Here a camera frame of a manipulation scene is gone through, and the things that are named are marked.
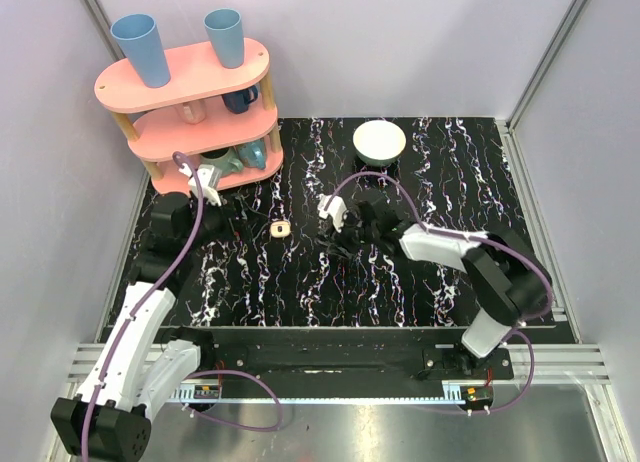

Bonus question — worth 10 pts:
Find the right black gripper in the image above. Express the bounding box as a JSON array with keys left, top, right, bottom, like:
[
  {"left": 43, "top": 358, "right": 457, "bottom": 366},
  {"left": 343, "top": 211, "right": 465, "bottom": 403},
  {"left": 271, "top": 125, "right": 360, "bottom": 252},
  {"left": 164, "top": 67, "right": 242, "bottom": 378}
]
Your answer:
[{"left": 325, "top": 209, "right": 379, "bottom": 259}]

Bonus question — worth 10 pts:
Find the white earbud charging case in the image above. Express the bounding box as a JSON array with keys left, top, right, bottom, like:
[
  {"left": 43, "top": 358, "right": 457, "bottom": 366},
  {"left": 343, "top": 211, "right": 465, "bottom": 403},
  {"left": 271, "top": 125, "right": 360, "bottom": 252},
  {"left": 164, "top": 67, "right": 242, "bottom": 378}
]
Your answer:
[{"left": 270, "top": 221, "right": 291, "bottom": 238}]

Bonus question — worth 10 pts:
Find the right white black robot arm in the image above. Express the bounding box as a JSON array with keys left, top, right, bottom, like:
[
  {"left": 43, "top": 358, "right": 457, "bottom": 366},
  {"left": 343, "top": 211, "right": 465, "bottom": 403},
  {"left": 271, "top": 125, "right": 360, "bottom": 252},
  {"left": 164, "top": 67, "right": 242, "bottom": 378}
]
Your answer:
[{"left": 317, "top": 195, "right": 553, "bottom": 379}]

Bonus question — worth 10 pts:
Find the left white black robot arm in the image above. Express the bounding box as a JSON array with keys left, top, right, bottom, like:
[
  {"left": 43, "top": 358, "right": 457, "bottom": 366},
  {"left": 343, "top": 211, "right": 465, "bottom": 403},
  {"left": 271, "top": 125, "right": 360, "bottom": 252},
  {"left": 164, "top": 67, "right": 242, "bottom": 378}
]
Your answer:
[{"left": 50, "top": 192, "right": 247, "bottom": 461}]

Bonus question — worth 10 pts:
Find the green glazed mug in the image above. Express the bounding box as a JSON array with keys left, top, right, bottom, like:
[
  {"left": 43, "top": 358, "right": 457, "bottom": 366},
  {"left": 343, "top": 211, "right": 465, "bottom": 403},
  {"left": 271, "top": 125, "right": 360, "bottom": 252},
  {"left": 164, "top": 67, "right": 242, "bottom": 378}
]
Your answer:
[{"left": 200, "top": 147, "right": 245, "bottom": 177}]

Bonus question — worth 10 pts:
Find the light blue butterfly mug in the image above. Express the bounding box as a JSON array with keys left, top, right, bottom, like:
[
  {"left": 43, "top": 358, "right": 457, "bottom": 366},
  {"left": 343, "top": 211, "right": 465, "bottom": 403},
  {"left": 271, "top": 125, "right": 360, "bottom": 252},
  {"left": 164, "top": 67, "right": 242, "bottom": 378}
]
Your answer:
[{"left": 236, "top": 138, "right": 267, "bottom": 170}]

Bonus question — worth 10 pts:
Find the black marble pattern mat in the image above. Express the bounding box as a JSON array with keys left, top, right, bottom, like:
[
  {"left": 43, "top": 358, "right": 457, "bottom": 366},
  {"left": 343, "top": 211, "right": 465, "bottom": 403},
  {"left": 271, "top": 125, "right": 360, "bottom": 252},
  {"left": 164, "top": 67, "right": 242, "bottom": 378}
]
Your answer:
[{"left": 163, "top": 117, "right": 529, "bottom": 327}]

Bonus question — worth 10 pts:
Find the cream white bowl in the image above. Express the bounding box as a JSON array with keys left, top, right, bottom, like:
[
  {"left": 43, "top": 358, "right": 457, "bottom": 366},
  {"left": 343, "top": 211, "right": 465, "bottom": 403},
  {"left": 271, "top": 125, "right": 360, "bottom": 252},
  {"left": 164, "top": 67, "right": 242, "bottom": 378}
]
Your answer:
[{"left": 352, "top": 120, "right": 406, "bottom": 167}]

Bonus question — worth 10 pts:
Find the pink three-tier shelf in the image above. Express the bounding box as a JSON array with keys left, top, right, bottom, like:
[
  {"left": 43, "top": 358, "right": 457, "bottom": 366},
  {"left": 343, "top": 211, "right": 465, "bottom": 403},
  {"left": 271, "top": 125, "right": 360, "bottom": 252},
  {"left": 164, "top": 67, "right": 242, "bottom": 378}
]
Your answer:
[{"left": 94, "top": 38, "right": 284, "bottom": 193}]

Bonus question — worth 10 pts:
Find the pink mug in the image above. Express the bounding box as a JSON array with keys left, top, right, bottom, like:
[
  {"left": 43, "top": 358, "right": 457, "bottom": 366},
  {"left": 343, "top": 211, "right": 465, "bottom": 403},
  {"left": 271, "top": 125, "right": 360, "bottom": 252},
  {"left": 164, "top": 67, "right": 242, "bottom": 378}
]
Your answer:
[{"left": 179, "top": 100, "right": 207, "bottom": 125}]

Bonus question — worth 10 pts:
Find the dark blue mug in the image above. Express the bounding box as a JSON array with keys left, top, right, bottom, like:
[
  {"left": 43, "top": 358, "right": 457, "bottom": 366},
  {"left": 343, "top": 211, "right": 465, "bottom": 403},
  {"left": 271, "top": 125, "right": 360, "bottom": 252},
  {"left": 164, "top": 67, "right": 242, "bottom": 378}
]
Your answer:
[{"left": 222, "top": 85, "right": 259, "bottom": 114}]

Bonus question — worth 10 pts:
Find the right light blue tumbler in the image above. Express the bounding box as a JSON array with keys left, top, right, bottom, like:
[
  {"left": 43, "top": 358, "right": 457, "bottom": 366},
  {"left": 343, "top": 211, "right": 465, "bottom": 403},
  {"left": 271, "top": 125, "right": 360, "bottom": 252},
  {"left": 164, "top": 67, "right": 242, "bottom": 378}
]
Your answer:
[{"left": 204, "top": 8, "right": 245, "bottom": 69}]

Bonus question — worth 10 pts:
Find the light blue tumbler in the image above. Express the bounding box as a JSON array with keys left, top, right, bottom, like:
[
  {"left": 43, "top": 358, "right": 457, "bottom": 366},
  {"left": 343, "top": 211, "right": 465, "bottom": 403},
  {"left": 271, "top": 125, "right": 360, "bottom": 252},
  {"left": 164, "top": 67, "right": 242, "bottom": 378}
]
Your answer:
[
  {"left": 110, "top": 13, "right": 171, "bottom": 88},
  {"left": 204, "top": 8, "right": 245, "bottom": 69}
]

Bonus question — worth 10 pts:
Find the left light blue tumbler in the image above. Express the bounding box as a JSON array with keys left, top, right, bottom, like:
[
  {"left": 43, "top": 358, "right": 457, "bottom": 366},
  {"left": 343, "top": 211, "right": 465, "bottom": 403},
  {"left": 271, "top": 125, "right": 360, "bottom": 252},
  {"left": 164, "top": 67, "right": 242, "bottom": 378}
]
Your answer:
[{"left": 110, "top": 13, "right": 171, "bottom": 88}]

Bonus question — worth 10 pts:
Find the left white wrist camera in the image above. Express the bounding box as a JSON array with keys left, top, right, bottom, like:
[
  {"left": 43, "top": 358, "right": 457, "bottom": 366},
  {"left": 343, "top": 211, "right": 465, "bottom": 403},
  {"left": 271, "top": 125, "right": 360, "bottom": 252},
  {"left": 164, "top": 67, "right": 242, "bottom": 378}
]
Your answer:
[{"left": 188, "top": 164, "right": 222, "bottom": 207}]

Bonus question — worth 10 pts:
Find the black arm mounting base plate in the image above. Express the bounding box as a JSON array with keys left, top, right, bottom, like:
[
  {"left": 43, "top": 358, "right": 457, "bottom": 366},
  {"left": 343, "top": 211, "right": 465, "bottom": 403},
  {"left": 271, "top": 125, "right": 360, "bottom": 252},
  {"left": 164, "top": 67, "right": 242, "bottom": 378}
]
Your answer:
[{"left": 208, "top": 327, "right": 514, "bottom": 382}]

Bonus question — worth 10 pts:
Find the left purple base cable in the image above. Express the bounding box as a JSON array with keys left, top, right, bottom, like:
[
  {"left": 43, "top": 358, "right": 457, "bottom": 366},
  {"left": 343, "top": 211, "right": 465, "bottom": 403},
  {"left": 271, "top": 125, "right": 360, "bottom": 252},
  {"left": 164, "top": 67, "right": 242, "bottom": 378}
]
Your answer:
[{"left": 179, "top": 369, "right": 284, "bottom": 432}]

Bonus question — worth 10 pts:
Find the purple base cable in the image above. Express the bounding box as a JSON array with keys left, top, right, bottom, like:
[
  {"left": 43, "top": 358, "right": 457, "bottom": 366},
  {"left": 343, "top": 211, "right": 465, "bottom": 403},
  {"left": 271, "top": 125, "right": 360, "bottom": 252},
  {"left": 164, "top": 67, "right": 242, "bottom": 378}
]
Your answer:
[
  {"left": 179, "top": 369, "right": 284, "bottom": 432},
  {"left": 414, "top": 329, "right": 536, "bottom": 416}
]

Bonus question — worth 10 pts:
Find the slotted white cable duct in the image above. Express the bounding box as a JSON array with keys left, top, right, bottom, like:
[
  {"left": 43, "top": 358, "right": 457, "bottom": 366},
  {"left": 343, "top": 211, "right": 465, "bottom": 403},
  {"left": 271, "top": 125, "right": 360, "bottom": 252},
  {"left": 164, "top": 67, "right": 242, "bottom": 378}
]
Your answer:
[{"left": 167, "top": 381, "right": 463, "bottom": 405}]

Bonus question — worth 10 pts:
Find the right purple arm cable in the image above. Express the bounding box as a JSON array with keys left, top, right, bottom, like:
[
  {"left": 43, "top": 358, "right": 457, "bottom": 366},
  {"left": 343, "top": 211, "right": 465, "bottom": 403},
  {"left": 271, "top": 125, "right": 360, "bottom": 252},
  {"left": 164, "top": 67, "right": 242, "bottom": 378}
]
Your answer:
[{"left": 324, "top": 171, "right": 556, "bottom": 328}]

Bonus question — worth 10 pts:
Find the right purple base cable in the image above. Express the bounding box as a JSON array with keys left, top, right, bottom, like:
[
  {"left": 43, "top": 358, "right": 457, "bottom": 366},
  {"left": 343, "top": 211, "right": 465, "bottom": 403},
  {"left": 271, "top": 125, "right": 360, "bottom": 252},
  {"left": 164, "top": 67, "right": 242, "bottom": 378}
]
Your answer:
[{"left": 414, "top": 329, "right": 536, "bottom": 416}]

